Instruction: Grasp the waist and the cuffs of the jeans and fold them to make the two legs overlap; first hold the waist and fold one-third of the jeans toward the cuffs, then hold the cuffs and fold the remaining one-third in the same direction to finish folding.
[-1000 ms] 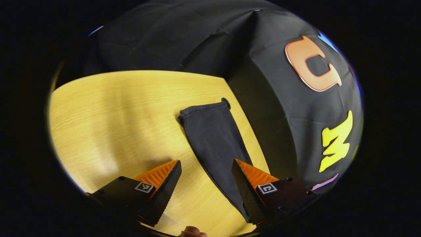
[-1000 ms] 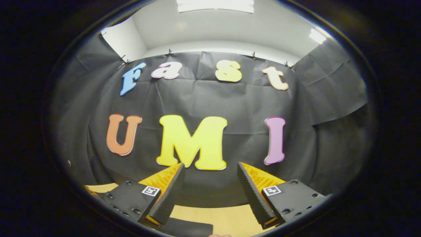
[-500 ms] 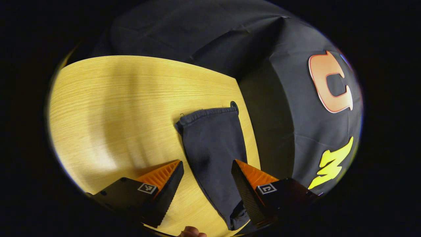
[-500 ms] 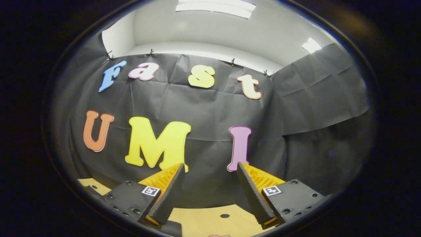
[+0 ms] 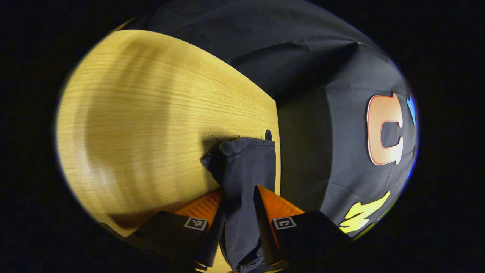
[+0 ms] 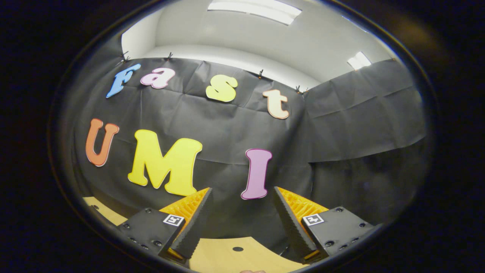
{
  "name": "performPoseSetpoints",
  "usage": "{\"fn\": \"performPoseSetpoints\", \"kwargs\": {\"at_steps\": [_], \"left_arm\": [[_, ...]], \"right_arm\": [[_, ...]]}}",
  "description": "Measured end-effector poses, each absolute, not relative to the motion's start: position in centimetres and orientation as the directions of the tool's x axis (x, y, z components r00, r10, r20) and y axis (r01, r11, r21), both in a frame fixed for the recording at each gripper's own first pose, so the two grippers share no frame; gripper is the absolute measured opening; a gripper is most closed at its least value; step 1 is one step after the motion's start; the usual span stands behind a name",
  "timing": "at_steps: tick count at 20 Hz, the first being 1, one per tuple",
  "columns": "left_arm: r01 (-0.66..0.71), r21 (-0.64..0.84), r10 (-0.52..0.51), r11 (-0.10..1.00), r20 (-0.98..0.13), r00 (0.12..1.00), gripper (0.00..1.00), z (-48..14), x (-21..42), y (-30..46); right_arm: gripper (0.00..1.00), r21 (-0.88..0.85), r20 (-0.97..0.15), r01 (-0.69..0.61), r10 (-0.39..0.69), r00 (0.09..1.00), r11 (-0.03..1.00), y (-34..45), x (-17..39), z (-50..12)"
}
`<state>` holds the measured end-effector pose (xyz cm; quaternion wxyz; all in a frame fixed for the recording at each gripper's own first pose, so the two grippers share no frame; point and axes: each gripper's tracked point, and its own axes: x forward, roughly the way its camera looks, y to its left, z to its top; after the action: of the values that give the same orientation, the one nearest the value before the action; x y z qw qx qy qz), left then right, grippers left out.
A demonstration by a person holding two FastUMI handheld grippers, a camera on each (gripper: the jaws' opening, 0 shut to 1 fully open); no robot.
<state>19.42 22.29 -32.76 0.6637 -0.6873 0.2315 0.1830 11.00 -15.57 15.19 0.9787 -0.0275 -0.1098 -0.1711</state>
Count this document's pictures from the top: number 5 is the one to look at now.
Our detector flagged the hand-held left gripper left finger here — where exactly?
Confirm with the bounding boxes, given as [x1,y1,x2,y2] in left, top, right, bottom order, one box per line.
[124,189,227,268]

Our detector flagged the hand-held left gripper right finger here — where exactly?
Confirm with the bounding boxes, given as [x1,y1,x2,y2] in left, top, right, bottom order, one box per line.
[253,185,351,268]

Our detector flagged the dark grey jeans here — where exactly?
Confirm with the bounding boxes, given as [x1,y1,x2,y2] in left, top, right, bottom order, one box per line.
[201,136,278,273]

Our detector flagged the black backdrop cloth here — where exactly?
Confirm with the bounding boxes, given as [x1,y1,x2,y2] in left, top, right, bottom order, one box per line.
[114,0,419,239]

